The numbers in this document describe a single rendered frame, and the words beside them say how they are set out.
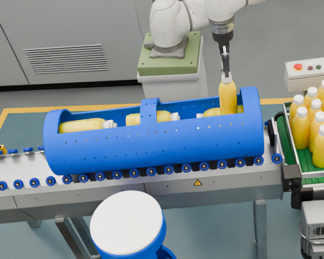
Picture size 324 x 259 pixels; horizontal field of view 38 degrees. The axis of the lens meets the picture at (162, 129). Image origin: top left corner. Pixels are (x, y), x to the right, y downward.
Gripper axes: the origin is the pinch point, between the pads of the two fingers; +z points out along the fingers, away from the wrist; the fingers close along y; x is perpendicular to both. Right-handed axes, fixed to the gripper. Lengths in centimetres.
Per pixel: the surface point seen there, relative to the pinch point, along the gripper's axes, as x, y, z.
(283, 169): 17.9, 25.1, 31.7
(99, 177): -59, 17, 36
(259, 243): 8, 16, 105
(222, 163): -5.6, 16.7, 34.8
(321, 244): 31, 43, 61
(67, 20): -108, -156, 63
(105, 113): -55, -8, 22
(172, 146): -24.2, 19.2, 18.0
